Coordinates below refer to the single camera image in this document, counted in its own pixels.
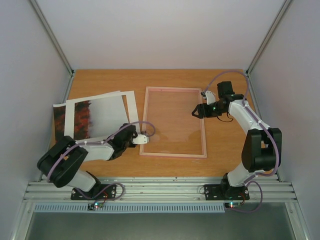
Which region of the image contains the red forest photo print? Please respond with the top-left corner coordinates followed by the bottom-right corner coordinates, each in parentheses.
top-left (69, 95), bottom-right (129, 141)

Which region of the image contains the white mat board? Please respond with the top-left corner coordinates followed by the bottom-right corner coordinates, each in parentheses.
top-left (64, 91), bottom-right (139, 141)

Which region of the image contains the pink picture frame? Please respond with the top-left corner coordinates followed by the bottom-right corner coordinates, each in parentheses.
top-left (138, 86), bottom-right (209, 159)

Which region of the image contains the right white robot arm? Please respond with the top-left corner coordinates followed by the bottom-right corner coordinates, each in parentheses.
top-left (191, 81), bottom-right (282, 200)

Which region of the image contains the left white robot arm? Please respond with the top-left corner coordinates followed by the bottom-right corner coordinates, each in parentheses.
top-left (37, 123), bottom-right (138, 199)

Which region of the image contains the left controller board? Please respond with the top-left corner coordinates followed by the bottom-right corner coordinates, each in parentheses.
top-left (87, 202), bottom-right (104, 211)

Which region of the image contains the controller board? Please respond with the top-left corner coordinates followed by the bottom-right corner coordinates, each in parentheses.
top-left (87, 202), bottom-right (104, 211)
top-left (224, 201), bottom-right (242, 209)

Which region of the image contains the right controller board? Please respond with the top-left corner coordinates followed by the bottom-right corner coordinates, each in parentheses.
top-left (224, 201), bottom-right (242, 209)

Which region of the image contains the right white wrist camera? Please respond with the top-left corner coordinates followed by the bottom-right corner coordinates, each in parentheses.
top-left (201, 90), bottom-right (216, 105)

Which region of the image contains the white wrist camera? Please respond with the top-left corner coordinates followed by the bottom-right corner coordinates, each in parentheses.
top-left (201, 90), bottom-right (216, 105)
top-left (132, 134), bottom-right (149, 145)

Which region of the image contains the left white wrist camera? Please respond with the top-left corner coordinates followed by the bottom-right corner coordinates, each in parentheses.
top-left (132, 134), bottom-right (149, 145)

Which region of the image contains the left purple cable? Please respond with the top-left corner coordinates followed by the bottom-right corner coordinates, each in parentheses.
top-left (46, 121), bottom-right (157, 201)

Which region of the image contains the purple cable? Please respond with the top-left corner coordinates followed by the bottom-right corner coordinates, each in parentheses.
top-left (46, 121), bottom-right (157, 201)
top-left (201, 69), bottom-right (282, 213)

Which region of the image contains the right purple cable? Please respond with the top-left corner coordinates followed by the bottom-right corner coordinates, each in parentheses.
top-left (201, 69), bottom-right (282, 213)

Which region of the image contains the aluminium rail base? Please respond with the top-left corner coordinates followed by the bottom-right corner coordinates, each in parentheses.
top-left (23, 175), bottom-right (297, 203)

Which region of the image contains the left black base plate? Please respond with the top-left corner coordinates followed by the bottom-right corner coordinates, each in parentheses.
top-left (70, 184), bottom-right (117, 201)

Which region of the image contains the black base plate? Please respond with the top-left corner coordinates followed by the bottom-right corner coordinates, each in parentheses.
top-left (70, 184), bottom-right (117, 201)
top-left (204, 184), bottom-right (250, 201)

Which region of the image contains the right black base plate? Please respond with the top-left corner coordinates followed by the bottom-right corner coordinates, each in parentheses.
top-left (204, 184), bottom-right (250, 201)

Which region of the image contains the grey slotted cable duct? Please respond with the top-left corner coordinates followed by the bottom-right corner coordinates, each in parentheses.
top-left (33, 203), bottom-right (225, 214)

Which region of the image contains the left aluminium corner post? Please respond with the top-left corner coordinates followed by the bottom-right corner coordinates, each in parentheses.
top-left (28, 0), bottom-right (74, 76)

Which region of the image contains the aluminium corner post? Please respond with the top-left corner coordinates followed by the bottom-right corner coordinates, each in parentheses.
top-left (245, 0), bottom-right (294, 78)
top-left (28, 0), bottom-right (74, 76)

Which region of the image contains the right aluminium corner post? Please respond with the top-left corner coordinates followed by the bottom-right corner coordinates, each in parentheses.
top-left (245, 0), bottom-right (294, 78)

